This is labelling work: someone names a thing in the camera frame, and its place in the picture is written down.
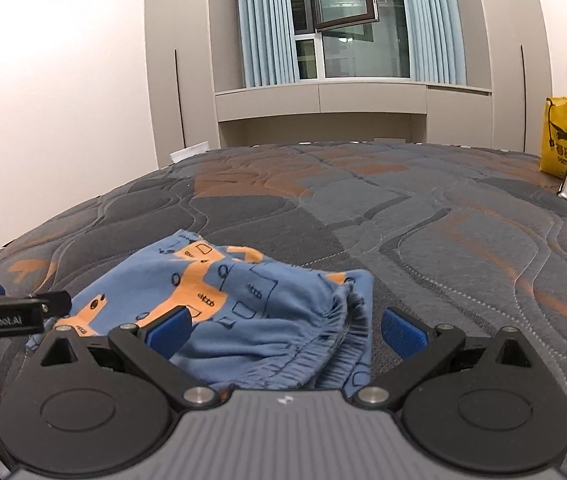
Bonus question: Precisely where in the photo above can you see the light blue curtain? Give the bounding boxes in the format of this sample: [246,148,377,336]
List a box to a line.
[396,0,469,85]
[234,0,301,89]

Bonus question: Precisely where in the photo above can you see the blue patterned pants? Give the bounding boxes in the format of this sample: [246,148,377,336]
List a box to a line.
[26,230,375,394]

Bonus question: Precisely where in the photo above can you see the white box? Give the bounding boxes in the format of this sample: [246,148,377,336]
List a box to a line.
[170,142,210,164]

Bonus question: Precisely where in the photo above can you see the yellow shopping bag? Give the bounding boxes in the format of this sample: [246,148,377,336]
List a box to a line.
[540,96,567,179]

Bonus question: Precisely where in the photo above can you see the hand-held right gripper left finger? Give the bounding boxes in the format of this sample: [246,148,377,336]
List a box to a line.
[38,305,222,409]

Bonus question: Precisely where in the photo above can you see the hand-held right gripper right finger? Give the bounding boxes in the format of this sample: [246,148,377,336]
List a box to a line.
[352,306,534,408]

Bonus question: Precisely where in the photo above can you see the window with open sash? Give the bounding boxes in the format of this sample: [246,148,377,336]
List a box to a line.
[286,0,412,82]

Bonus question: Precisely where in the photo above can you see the beige wardrobe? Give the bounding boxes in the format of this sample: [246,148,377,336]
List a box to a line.
[471,0,555,154]
[144,0,222,169]

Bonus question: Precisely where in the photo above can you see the beige window bench cabinet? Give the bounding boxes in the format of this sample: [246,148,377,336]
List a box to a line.
[213,77,495,150]

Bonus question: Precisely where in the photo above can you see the grey orange quilted mattress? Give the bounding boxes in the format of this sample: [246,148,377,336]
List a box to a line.
[0,141,567,480]

